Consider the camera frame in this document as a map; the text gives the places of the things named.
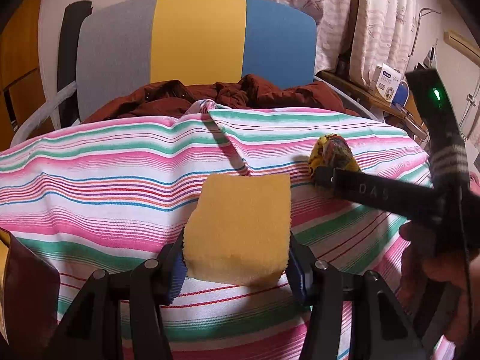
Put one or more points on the wooden wardrobe panels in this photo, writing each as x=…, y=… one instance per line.
x=21, y=87

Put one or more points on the person's right hand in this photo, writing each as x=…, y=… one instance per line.
x=447, y=267

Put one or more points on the white bed rail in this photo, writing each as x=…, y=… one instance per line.
x=35, y=120

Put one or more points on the wall air conditioner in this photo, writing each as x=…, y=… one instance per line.
x=462, y=45

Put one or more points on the grey yellow blue headboard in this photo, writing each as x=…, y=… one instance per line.
x=137, y=42

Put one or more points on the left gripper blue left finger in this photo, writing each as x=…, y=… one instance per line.
x=173, y=270

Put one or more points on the yellow patterned sock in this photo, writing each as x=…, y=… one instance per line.
x=332, y=151

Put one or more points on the striped pink green bedspread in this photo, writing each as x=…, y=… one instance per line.
x=111, y=194

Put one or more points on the gold metal tin tray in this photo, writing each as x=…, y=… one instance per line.
x=29, y=300

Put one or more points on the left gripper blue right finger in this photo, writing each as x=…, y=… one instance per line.
x=299, y=271

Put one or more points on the black rolled mat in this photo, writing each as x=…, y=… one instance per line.
x=74, y=15

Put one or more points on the dark red blanket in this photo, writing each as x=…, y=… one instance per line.
x=172, y=98

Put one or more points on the white blue tissue box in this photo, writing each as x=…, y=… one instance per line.
x=385, y=82

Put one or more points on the pink patterned curtain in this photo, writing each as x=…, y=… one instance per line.
x=371, y=32

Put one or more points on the wooden side table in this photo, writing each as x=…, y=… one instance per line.
x=395, y=114

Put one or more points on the yellow sponge block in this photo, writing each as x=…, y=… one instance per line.
x=239, y=232

